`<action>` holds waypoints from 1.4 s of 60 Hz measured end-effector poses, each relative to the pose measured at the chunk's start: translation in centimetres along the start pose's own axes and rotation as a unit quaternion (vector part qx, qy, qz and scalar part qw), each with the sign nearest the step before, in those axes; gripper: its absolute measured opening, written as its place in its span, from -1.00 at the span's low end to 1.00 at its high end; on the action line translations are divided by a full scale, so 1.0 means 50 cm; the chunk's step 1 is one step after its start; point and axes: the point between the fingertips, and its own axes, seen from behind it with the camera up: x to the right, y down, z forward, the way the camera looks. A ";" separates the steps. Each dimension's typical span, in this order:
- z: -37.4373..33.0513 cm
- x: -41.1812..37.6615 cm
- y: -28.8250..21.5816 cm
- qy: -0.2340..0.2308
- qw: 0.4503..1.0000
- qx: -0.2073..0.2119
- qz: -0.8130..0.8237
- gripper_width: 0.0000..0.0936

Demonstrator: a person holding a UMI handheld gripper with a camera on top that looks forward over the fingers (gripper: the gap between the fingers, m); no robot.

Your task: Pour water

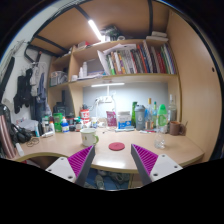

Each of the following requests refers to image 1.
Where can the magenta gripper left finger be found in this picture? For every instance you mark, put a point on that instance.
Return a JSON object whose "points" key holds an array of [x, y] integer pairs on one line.
{"points": [[74, 168]]}

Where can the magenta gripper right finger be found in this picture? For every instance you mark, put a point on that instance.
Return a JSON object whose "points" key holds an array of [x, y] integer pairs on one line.
{"points": [[152, 167]]}

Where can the clear plastic water bottle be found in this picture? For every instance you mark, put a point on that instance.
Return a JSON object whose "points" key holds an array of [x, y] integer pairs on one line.
{"points": [[159, 141]]}

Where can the round red coaster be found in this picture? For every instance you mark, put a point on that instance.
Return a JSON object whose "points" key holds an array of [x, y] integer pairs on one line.
{"points": [[116, 146]]}

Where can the brown ceramic mug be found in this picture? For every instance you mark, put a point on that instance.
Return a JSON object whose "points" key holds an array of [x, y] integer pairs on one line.
{"points": [[176, 128]]}

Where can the rubber bands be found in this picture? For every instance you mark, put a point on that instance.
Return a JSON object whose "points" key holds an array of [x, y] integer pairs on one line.
{"points": [[32, 142]]}

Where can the green plastic bottle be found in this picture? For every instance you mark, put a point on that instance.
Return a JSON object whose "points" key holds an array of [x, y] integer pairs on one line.
{"points": [[162, 118]]}

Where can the dark green glass bottle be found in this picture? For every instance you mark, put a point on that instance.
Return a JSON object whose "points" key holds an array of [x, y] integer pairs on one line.
{"points": [[133, 120]]}

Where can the green box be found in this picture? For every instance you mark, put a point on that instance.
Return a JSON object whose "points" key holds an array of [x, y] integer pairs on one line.
{"points": [[57, 121]]}

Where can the blue white tissue box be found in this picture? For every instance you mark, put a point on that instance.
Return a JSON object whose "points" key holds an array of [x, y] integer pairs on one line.
{"points": [[123, 119]]}

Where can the red white jar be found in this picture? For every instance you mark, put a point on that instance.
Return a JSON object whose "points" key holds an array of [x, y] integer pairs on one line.
{"points": [[84, 113]]}

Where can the yellow cap clear bottle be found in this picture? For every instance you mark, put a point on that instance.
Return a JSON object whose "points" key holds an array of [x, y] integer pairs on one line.
{"points": [[149, 115]]}

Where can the grey shaker bottle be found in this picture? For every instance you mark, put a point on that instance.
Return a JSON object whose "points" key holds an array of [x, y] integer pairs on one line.
{"points": [[139, 117]]}

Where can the tall clear glass bottle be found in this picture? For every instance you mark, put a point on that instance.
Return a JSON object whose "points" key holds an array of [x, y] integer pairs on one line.
{"points": [[172, 109]]}

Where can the purple snack pouch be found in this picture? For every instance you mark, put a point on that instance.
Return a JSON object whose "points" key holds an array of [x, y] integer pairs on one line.
{"points": [[111, 118]]}

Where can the black headphones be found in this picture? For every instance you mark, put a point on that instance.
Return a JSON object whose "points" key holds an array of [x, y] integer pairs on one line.
{"points": [[21, 134]]}

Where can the white power strip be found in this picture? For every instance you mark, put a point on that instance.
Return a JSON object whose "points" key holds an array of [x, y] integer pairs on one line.
{"points": [[104, 99]]}

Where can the under-shelf light strip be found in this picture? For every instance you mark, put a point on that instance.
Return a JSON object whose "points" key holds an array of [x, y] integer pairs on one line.
{"points": [[107, 84]]}

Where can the hanging dark clothes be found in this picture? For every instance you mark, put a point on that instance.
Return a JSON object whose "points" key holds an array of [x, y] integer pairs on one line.
{"points": [[31, 92]]}

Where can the clear storage box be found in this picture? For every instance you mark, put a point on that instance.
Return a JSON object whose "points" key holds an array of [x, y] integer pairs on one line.
{"points": [[58, 77]]}

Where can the white bottle on shelf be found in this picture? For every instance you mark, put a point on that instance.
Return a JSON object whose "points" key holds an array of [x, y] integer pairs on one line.
{"points": [[84, 69]]}

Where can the wooden shelf unit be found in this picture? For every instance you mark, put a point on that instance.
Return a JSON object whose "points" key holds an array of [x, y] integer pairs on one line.
{"points": [[74, 61]]}

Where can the row of books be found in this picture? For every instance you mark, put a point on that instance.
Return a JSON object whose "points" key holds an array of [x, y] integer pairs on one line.
{"points": [[138, 59]]}

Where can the white ceiling light tube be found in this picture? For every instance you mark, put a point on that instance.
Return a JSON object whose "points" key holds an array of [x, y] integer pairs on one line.
{"points": [[95, 29]]}

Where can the white mug green handle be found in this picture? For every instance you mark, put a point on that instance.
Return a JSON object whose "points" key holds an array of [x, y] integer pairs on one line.
{"points": [[89, 136]]}

